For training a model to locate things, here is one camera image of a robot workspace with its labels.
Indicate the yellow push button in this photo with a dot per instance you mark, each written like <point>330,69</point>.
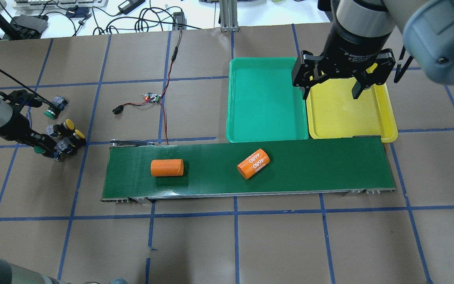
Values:
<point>71,144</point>
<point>63,129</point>

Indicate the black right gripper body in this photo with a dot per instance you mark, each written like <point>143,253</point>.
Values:
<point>353,47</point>

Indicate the plain orange cylinder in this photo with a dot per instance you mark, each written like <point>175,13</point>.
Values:
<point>167,167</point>

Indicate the aluminium frame post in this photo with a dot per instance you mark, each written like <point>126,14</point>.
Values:
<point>228,16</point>

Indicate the black power adapter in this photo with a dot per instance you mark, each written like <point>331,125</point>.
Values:
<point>179,21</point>

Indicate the lone green push button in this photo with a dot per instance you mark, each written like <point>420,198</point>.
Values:
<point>56,106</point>

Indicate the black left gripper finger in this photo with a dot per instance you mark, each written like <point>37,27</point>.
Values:
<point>44,145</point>

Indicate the small controller circuit board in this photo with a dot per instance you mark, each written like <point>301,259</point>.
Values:
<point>152,98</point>

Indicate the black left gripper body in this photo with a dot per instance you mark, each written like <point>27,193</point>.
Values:
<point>13,130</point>

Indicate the orange cylinder with white numbers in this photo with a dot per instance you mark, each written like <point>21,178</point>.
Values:
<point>253,164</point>

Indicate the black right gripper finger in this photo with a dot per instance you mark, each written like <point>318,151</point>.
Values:
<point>306,85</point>
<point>360,85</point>

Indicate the black barrel power connector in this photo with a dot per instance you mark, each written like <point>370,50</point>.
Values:
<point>118,110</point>

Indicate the yellow tray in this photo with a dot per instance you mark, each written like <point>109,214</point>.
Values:
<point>333,113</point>

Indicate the green tray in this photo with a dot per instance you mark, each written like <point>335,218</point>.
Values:
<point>263,105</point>

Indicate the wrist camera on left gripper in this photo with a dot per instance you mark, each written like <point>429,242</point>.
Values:
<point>18,99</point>

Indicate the green conveyor belt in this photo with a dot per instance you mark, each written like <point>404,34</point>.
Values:
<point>148,173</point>

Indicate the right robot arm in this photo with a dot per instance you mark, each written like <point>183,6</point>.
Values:
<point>420,30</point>

